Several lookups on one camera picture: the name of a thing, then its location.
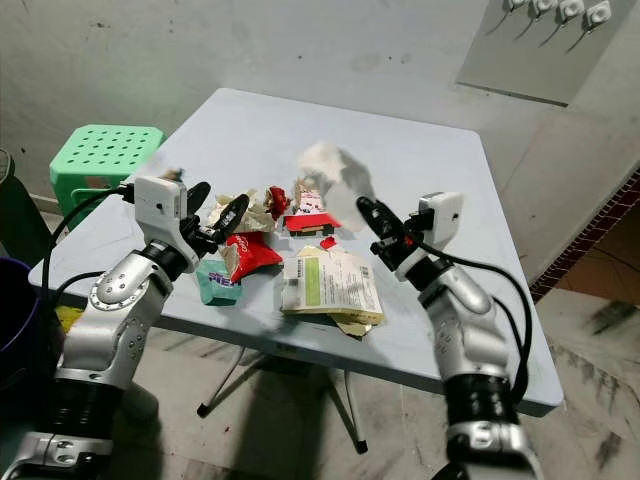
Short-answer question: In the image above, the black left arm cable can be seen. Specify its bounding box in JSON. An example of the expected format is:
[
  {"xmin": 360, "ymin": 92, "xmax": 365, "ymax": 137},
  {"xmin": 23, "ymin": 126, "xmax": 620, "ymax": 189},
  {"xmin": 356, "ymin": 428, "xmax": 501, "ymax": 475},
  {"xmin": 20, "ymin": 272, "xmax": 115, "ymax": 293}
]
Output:
[{"xmin": 39, "ymin": 184, "xmax": 141, "ymax": 306}]

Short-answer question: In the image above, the light blue folding table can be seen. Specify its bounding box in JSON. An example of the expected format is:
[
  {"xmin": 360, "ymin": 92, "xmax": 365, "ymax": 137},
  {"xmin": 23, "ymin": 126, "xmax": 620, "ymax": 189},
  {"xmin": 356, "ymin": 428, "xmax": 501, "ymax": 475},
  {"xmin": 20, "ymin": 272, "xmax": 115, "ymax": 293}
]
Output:
[{"xmin": 28, "ymin": 87, "xmax": 567, "ymax": 456}]

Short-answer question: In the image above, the crumpled beige paper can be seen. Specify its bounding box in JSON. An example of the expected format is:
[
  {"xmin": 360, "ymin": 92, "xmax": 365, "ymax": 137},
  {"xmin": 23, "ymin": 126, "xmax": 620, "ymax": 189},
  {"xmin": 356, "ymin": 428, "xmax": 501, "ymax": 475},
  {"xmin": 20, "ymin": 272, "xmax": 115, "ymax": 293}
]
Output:
[{"xmin": 207, "ymin": 190, "xmax": 273, "ymax": 237}]

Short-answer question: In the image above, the tan paper packet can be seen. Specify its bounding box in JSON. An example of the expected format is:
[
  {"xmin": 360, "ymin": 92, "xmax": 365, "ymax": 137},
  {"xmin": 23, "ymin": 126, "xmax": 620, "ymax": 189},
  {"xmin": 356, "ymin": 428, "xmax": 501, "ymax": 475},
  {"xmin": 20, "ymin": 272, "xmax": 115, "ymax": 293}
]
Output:
[{"xmin": 328, "ymin": 311, "xmax": 386, "ymax": 340}]

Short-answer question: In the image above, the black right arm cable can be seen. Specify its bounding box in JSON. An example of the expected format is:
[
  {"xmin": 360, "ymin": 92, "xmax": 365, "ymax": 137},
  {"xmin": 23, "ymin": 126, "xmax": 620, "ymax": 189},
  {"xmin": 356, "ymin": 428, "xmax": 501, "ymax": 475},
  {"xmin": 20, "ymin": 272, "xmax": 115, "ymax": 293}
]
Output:
[{"xmin": 432, "ymin": 238, "xmax": 534, "ymax": 403}]

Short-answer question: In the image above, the dark purple rubbish bin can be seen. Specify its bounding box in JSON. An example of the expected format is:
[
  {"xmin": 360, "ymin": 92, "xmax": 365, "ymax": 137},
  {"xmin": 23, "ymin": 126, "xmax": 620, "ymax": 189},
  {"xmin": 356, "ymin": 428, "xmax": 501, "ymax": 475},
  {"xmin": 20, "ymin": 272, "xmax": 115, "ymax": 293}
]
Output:
[{"xmin": 0, "ymin": 257, "xmax": 53, "ymax": 393}]

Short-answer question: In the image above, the crumpled red foil wrapper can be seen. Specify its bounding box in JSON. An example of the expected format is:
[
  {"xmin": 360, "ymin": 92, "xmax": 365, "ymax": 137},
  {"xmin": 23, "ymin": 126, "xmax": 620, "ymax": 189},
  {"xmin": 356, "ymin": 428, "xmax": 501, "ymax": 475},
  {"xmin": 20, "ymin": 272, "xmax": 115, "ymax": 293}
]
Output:
[{"xmin": 266, "ymin": 185, "xmax": 292, "ymax": 217}]

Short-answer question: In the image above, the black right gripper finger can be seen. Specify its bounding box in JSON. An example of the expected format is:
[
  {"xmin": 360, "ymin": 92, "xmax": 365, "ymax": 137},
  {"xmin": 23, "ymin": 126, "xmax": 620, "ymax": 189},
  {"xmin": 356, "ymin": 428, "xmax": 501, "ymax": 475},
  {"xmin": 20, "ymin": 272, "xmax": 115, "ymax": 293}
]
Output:
[
  {"xmin": 364, "ymin": 197, "xmax": 405, "ymax": 239},
  {"xmin": 356, "ymin": 198, "xmax": 389, "ymax": 245}
]

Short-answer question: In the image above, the white green printed packet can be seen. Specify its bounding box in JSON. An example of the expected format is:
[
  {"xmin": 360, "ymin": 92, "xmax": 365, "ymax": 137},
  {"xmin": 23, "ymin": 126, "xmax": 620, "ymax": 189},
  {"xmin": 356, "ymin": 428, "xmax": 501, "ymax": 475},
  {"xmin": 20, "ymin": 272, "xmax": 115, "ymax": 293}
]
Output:
[{"xmin": 279, "ymin": 246, "xmax": 383, "ymax": 321}]

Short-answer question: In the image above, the dark green chair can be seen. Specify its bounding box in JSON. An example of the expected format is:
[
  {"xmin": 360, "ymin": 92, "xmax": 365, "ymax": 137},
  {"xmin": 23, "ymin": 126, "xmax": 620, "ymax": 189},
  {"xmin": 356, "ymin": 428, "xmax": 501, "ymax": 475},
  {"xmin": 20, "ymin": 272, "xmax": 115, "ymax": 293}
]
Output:
[{"xmin": 0, "ymin": 149, "xmax": 53, "ymax": 267}]

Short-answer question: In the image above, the grey wall panel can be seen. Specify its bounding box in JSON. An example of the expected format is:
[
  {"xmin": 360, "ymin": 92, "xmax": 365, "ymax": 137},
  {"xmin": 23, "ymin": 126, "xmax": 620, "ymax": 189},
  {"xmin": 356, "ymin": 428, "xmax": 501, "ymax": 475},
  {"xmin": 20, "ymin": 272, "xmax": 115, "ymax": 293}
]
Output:
[{"xmin": 456, "ymin": 0, "xmax": 640, "ymax": 107}]

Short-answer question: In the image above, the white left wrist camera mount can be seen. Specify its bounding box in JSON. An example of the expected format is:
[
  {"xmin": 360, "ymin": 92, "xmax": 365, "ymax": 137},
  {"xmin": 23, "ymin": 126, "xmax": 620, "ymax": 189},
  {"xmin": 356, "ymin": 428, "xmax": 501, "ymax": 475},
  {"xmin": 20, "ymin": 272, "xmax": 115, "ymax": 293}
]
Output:
[{"xmin": 134, "ymin": 175, "xmax": 193, "ymax": 247}]

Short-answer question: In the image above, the yellow wrapper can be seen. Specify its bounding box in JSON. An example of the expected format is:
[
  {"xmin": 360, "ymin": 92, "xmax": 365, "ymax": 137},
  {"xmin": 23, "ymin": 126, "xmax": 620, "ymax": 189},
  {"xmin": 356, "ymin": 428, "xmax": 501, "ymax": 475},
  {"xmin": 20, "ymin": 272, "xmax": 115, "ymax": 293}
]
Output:
[{"xmin": 56, "ymin": 304, "xmax": 87, "ymax": 334}]

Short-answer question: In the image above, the red snack wrapper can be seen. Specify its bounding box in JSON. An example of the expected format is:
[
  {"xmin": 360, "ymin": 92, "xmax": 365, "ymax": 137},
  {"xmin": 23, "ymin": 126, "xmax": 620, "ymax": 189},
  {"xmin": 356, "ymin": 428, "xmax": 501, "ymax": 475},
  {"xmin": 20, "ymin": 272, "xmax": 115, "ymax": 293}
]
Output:
[{"xmin": 221, "ymin": 232, "xmax": 284, "ymax": 284}]

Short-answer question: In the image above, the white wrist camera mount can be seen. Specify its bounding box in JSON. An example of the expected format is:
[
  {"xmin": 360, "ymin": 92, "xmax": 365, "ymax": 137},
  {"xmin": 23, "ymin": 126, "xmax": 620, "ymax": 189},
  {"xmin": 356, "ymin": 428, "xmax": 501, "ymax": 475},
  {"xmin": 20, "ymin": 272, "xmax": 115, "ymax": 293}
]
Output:
[
  {"xmin": 134, "ymin": 175, "xmax": 193, "ymax": 247},
  {"xmin": 414, "ymin": 191, "xmax": 465, "ymax": 247}
]

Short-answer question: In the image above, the red white torn carton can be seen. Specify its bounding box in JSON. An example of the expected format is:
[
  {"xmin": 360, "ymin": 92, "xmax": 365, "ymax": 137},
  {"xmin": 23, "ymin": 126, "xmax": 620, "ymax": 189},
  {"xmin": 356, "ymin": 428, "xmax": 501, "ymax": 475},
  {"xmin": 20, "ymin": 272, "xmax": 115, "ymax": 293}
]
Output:
[{"xmin": 285, "ymin": 178, "xmax": 344, "ymax": 237}]

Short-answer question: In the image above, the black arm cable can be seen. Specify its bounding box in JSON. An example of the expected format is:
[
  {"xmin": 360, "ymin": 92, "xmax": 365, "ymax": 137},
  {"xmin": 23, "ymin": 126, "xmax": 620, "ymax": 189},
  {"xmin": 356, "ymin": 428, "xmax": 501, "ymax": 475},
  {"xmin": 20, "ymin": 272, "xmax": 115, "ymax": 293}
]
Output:
[
  {"xmin": 39, "ymin": 184, "xmax": 141, "ymax": 306},
  {"xmin": 432, "ymin": 238, "xmax": 534, "ymax": 403}
]

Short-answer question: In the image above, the green plastic stool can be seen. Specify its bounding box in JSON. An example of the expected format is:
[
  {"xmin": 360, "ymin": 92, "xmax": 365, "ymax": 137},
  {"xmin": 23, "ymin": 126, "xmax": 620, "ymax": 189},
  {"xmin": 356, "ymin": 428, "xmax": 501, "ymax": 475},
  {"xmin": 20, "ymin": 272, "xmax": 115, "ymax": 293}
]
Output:
[{"xmin": 49, "ymin": 124, "xmax": 167, "ymax": 203}]

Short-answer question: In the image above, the crumpled white tissue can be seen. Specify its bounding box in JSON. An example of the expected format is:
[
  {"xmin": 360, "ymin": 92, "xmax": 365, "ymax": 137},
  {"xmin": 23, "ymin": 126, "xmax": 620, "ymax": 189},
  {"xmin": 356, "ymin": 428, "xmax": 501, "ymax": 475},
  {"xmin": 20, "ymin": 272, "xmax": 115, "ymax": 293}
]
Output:
[{"xmin": 299, "ymin": 141, "xmax": 353, "ymax": 198}]

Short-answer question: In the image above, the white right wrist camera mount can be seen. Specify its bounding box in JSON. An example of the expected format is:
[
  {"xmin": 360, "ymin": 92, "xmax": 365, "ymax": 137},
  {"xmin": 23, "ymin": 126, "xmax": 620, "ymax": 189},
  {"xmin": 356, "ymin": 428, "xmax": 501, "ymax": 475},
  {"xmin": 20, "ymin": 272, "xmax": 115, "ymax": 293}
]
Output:
[{"xmin": 414, "ymin": 191, "xmax": 465, "ymax": 247}]

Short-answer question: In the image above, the teal small carton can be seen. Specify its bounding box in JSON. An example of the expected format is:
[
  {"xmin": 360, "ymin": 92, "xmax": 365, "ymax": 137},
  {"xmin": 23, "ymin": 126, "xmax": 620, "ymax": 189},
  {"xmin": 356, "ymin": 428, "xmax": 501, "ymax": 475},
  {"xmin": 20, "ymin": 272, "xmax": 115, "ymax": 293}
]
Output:
[{"xmin": 195, "ymin": 258, "xmax": 244, "ymax": 307}]

